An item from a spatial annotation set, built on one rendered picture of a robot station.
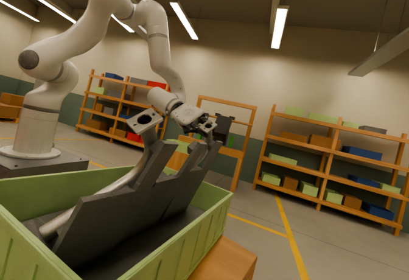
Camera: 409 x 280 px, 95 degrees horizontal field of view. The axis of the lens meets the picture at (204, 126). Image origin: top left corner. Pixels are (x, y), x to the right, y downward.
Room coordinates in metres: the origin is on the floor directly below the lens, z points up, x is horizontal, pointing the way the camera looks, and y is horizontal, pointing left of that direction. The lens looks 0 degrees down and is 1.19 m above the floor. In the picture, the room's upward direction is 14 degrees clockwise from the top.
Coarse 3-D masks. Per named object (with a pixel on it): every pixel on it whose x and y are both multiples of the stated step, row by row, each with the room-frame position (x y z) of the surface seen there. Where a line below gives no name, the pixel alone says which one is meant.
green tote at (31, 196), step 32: (0, 192) 0.43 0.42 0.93; (32, 192) 0.49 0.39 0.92; (64, 192) 0.56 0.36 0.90; (224, 192) 0.78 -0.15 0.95; (0, 224) 0.32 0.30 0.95; (192, 224) 0.45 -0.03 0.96; (224, 224) 0.76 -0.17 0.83; (0, 256) 0.32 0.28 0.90; (32, 256) 0.28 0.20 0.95; (160, 256) 0.33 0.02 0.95; (192, 256) 0.50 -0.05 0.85
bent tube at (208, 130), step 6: (210, 120) 0.69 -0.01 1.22; (204, 126) 0.68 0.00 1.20; (210, 126) 0.68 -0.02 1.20; (216, 126) 0.67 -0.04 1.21; (204, 132) 0.65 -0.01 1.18; (210, 132) 0.67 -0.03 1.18; (204, 138) 0.70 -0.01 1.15; (210, 138) 0.70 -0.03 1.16; (204, 150) 0.73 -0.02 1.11; (204, 156) 0.74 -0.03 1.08; (198, 162) 0.72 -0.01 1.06; (192, 168) 0.71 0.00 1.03; (174, 174) 0.67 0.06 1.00
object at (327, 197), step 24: (312, 120) 4.45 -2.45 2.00; (336, 120) 4.34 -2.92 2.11; (264, 144) 4.71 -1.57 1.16; (312, 144) 4.50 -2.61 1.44; (336, 144) 4.33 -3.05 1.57; (408, 168) 3.90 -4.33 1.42; (288, 192) 4.44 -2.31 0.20; (312, 192) 4.39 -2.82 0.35; (336, 192) 4.54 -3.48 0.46; (384, 192) 3.95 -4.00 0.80; (408, 192) 3.87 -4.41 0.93; (360, 216) 4.03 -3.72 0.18; (384, 216) 3.99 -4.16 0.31
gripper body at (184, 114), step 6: (174, 108) 0.73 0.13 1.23; (180, 108) 0.73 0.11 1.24; (186, 108) 0.73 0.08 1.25; (192, 108) 0.73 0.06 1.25; (198, 108) 0.73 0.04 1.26; (174, 114) 0.71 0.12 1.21; (180, 114) 0.70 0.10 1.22; (186, 114) 0.70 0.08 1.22; (192, 114) 0.70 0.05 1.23; (198, 114) 0.70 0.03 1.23; (174, 120) 0.73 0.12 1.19; (180, 120) 0.69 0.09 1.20; (186, 120) 0.68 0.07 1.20; (192, 120) 0.68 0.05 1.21; (198, 120) 0.72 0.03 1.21; (180, 126) 0.71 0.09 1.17; (186, 126) 0.71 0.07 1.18
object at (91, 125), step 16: (112, 80) 6.08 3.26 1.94; (144, 80) 5.85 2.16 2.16; (96, 96) 6.80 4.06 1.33; (112, 96) 6.16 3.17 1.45; (128, 96) 6.33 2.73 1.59; (80, 112) 6.40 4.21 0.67; (96, 112) 6.16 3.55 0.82; (112, 112) 6.06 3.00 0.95; (128, 112) 6.40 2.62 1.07; (160, 112) 5.57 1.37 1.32; (96, 128) 6.27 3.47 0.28; (112, 128) 6.07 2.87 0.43; (160, 128) 5.75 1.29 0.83
